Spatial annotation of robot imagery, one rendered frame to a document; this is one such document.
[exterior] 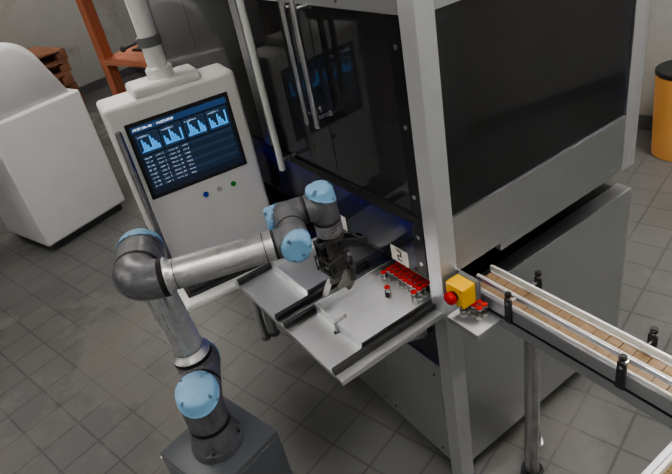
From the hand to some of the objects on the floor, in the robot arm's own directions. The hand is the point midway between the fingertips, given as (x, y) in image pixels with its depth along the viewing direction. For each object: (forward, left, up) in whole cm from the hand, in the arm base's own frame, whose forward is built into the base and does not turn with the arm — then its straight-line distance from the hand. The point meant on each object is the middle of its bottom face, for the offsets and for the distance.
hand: (349, 284), depth 170 cm
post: (+25, -16, -109) cm, 113 cm away
